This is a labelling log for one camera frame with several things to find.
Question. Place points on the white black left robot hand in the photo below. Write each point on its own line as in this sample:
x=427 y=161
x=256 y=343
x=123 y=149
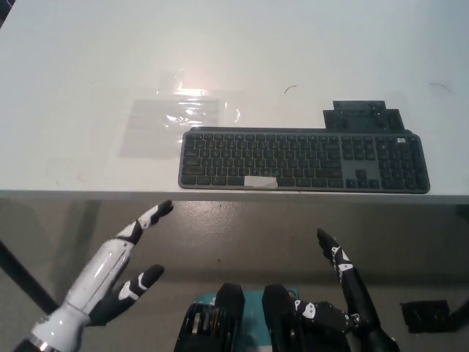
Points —
x=97 y=273

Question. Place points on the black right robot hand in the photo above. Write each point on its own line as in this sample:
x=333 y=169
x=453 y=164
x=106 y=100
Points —
x=350 y=282

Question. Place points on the black slanted table leg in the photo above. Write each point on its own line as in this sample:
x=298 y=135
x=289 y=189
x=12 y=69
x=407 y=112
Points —
x=25 y=273

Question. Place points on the black floor plate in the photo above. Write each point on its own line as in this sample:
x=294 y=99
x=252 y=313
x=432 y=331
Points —
x=425 y=316

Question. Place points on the white tape strip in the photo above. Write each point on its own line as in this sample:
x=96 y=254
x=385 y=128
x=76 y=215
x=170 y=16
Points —
x=260 y=182

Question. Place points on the clear plastic sheet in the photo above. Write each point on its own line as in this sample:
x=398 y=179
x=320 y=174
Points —
x=154 y=128

